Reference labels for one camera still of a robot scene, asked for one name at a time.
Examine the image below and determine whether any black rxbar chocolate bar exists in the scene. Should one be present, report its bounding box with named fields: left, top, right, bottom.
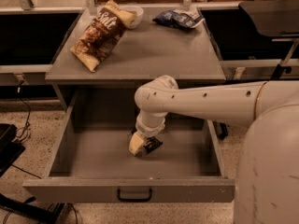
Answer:
left=136, top=136, right=163, bottom=156

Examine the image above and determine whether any grey cabinet with counter top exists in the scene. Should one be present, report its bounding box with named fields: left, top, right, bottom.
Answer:
left=46, top=5, right=225, bottom=106

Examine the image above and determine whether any black drawer handle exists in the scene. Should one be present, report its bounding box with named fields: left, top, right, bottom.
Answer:
left=117, top=189, right=152, bottom=203

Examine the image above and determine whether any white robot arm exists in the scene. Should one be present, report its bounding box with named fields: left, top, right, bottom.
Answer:
left=129, top=76, right=299, bottom=224

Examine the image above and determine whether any blue snack bag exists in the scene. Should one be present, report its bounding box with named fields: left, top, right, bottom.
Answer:
left=153, top=9, right=205, bottom=29

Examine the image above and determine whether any black chair base left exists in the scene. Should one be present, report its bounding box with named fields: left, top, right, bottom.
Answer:
left=0, top=123, right=66, bottom=224

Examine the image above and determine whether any black cable on floor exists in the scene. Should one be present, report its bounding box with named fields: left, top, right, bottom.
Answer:
left=12, top=79, right=43, bottom=180

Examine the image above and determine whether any white bowl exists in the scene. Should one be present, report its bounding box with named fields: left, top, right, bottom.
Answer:
left=121, top=5, right=144, bottom=29

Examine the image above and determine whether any brown sea salt chip bag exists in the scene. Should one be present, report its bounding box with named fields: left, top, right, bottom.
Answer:
left=70, top=0, right=136, bottom=72

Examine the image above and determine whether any grey open top drawer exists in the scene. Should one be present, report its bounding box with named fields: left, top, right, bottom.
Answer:
left=23, top=88, right=235, bottom=203

